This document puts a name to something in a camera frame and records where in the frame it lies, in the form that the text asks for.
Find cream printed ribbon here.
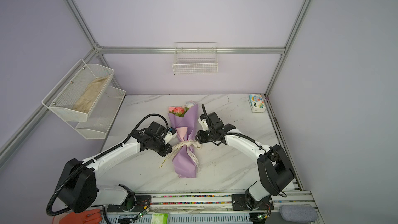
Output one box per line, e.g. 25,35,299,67
159,140,202,170

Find pink purple wrapping paper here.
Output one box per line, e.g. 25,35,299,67
168,102,200,178

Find white blue fake rose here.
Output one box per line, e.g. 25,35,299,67
184,101,196,109

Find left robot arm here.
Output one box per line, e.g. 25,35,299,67
46,114,177,216

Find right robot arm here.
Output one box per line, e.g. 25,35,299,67
195,105,295,211

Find tissue pack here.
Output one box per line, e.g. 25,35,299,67
249,94,266,113

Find lower white mesh shelf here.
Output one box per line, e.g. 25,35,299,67
75,86,125,140

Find white mesh shelf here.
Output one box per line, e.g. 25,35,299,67
75,86,125,140
41,59,114,122

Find beige cloth in shelf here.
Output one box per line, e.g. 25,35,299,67
73,76,109,114

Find green label box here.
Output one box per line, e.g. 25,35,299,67
150,213,169,224

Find orange rubber glove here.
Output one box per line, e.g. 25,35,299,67
53,209,102,224

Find upper white mesh shelf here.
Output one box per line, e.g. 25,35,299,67
41,59,114,122

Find grey sponge pad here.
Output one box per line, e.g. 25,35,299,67
280,205,318,223

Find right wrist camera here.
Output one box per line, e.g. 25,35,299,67
198,118,209,131

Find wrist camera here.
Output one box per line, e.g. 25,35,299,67
163,128,177,144
198,118,209,131

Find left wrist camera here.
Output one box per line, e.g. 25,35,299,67
163,128,177,144

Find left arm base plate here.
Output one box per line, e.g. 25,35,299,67
107,195,152,213

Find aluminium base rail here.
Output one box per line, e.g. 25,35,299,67
97,190,324,224

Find white wire wall basket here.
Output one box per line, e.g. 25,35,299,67
172,42,219,75

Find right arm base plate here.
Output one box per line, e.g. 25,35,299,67
231,194,274,211

